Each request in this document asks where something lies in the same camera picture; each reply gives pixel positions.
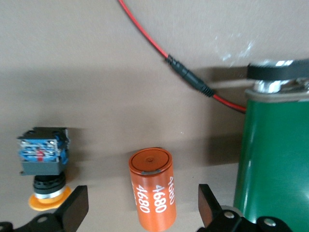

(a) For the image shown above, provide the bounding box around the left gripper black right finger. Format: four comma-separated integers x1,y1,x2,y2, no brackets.
197,184,242,232

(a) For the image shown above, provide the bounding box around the green conveyor belt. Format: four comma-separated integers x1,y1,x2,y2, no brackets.
233,58,309,225

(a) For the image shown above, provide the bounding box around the orange cylinder marked 4680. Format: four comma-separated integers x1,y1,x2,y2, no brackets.
128,147,177,232

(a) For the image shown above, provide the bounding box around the red and black wire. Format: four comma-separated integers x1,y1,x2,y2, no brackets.
117,0,247,114

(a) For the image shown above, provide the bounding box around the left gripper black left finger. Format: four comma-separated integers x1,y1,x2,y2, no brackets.
14,185,89,232

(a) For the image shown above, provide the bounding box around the yellow push button switch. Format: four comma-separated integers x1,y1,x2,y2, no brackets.
16,127,72,212

